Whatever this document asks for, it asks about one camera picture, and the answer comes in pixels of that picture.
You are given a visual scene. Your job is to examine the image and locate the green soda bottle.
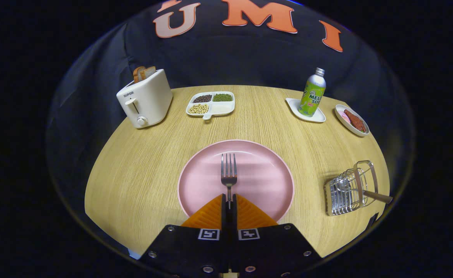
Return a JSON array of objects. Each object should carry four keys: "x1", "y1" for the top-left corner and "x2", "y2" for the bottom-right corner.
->
[{"x1": 298, "y1": 68, "x2": 326, "y2": 117}]

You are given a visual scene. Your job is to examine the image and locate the black backdrop cloth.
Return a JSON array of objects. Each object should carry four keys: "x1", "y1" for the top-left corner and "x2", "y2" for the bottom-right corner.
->
[{"x1": 45, "y1": 0, "x2": 416, "y2": 240}]

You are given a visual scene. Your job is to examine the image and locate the white divided dish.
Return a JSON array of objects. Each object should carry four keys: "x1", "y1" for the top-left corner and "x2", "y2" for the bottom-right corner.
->
[{"x1": 186, "y1": 91, "x2": 236, "y2": 120}]

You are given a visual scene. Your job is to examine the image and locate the pile of yellow soybeans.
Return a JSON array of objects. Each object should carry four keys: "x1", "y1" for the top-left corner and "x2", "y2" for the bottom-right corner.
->
[{"x1": 188, "y1": 103, "x2": 209, "y2": 115}]

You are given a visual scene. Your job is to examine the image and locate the metal fork with wooden handle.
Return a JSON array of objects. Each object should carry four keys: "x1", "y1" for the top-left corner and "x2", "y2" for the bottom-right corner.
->
[{"x1": 221, "y1": 153, "x2": 238, "y2": 211}]

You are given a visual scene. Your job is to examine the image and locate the white square coaster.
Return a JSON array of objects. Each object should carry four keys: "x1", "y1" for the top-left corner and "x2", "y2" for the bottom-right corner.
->
[{"x1": 285, "y1": 98, "x2": 326, "y2": 123}]

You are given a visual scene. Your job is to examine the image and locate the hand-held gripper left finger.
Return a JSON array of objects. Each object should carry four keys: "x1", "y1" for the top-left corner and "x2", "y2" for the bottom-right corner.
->
[{"x1": 139, "y1": 194, "x2": 227, "y2": 278}]

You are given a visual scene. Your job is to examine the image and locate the white oval dish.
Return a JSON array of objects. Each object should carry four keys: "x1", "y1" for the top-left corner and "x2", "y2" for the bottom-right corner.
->
[{"x1": 335, "y1": 104, "x2": 370, "y2": 137}]

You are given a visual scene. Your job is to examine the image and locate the red meat piece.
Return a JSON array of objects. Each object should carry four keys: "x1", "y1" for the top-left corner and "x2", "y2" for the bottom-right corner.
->
[{"x1": 344, "y1": 109, "x2": 366, "y2": 133}]

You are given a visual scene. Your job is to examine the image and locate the metal cutlery basket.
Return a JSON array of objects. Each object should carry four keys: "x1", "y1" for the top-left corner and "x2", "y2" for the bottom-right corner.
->
[{"x1": 324, "y1": 160, "x2": 379, "y2": 217}]

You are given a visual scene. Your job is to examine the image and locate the pink round plate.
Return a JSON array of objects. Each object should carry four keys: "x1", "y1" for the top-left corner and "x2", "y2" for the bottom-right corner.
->
[{"x1": 177, "y1": 139, "x2": 295, "y2": 222}]

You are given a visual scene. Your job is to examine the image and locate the white toaster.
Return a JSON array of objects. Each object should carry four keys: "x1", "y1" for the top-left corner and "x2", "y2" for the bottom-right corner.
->
[{"x1": 116, "y1": 69, "x2": 173, "y2": 129}]

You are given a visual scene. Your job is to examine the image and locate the metal spoon with wooden handle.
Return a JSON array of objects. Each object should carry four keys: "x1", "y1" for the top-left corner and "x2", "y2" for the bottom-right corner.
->
[{"x1": 333, "y1": 178, "x2": 394, "y2": 204}]

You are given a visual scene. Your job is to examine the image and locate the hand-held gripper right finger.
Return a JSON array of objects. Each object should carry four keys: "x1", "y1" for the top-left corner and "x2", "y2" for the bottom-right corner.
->
[{"x1": 232, "y1": 194, "x2": 323, "y2": 278}]

